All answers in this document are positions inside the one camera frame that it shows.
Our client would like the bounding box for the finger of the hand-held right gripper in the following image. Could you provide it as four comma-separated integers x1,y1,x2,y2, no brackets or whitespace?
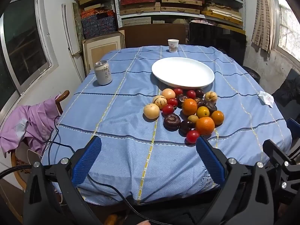
262,139,300,195

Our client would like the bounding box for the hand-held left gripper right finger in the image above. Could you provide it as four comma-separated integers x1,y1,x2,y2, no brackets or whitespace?
196,136,275,225

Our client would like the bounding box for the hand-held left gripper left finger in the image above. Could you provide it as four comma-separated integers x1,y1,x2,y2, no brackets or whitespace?
23,136,104,225

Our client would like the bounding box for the large orange tangerine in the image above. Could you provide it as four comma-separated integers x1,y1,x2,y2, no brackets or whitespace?
195,116,215,136

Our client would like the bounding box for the small yellow-orange citrus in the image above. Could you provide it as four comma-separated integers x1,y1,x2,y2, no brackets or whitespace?
211,110,225,125
196,106,210,118

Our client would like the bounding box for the small striped yellow pepino melon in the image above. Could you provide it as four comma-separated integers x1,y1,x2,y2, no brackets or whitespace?
205,91,218,104

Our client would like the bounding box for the pale yellow round fruit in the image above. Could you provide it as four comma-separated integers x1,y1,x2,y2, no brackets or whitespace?
143,103,160,120

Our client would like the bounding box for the large striped yellow pepino melon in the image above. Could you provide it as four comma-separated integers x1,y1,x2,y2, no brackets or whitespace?
152,95,168,110

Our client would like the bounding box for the peach-coloured round fruit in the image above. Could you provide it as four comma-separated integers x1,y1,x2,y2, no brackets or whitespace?
161,88,176,100

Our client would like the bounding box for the white round plate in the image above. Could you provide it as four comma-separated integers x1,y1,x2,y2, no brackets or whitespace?
151,57,215,89

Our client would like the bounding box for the blue checked tablecloth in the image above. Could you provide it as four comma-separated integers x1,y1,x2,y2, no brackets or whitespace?
41,45,293,204

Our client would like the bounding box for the crumpled white tissue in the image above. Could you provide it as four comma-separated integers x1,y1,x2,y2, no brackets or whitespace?
258,91,275,108

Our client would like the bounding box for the black cloth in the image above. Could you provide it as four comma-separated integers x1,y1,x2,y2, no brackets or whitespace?
272,68,300,120

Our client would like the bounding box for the purple garment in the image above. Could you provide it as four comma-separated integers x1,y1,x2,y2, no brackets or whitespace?
0,94,62,158

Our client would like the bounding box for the wooden chair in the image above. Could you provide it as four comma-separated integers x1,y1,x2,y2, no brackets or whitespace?
10,90,71,193

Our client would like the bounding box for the beige drink can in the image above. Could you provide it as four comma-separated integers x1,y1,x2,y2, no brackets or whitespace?
94,60,113,86

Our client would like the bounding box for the black round bin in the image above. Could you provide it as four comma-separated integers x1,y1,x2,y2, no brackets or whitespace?
242,66,261,83

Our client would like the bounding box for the beige framed panel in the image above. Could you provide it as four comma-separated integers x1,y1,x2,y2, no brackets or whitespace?
82,31,125,75

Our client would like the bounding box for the white paper cup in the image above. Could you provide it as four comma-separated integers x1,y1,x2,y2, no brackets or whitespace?
167,39,179,53

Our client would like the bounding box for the black flat panel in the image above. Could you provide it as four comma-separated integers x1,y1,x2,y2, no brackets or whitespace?
189,21,247,67

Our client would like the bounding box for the white leaning strip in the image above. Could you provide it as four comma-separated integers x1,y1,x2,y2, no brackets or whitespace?
61,3,81,80

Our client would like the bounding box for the window with security mesh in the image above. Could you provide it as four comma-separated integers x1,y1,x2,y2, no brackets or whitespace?
273,0,300,59

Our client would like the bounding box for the stack of blue patterned boxes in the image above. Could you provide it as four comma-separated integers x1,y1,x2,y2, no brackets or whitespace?
81,8,117,39

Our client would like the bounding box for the aluminium framed window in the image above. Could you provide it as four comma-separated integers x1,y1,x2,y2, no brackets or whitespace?
0,0,59,99

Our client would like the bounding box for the mottled grey-green board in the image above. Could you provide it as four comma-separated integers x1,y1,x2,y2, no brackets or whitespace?
72,2,85,50

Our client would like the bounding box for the brown board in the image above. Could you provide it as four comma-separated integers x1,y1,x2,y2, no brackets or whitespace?
118,23,188,50

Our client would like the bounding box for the beige checked curtain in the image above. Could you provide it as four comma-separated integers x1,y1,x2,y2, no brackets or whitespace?
251,0,276,52

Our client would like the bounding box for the shelf of flat boxes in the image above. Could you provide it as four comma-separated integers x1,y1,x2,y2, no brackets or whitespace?
75,0,245,32

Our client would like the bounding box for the thin black cable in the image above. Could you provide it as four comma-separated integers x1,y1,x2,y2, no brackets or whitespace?
43,114,164,225

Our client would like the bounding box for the black corrugated cable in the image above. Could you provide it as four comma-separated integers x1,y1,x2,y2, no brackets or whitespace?
0,165,32,179

